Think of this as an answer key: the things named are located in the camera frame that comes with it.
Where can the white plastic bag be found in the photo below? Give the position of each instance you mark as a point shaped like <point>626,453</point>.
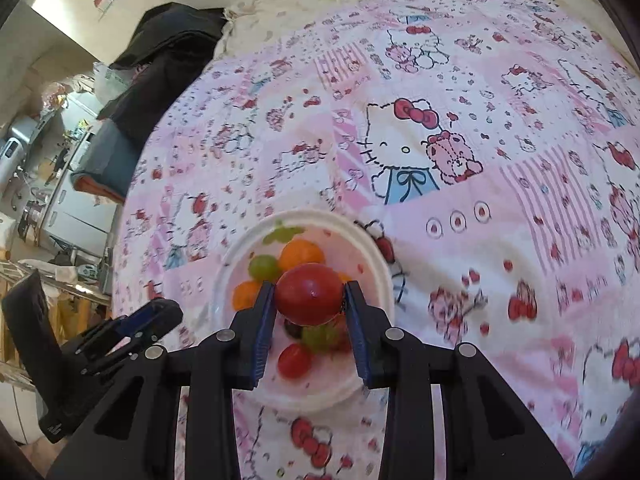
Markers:
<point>110,80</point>

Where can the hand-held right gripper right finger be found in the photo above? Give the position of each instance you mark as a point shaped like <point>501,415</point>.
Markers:
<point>361,345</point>

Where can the dark purple grape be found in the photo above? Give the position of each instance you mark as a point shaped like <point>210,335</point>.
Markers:
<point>292,330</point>

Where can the silver appliance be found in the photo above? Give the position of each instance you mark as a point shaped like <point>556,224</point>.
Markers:
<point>12,150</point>

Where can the red cherry tomato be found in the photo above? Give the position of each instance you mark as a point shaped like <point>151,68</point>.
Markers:
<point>292,360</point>

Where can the strawberry with green leaves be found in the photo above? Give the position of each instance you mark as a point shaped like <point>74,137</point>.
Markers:
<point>342,340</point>

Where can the pink printed blanket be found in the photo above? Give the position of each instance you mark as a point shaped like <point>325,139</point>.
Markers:
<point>500,110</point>

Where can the blue-grey cushion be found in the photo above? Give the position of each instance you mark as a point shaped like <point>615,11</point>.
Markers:
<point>105,155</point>

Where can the small orange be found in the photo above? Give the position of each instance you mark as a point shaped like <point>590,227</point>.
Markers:
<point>245,294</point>

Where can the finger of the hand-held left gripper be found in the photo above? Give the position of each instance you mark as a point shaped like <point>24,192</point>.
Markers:
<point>160,327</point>
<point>135,320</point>

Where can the small green grape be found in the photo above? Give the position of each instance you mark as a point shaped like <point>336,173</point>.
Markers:
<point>317,338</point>

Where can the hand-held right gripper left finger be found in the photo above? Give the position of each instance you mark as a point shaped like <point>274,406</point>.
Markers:
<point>260,340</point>

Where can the black cloth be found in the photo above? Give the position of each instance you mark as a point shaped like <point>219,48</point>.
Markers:
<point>165,60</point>

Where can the white cabinet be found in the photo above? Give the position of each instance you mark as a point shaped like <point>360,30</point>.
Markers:
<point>75,215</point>

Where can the large green grape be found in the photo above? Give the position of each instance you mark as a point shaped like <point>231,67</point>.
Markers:
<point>263,266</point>

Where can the pink plate with white rim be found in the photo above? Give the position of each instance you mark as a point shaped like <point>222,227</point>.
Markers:
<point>320,390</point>

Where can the medium orange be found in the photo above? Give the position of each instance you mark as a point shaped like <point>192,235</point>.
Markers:
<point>300,255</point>

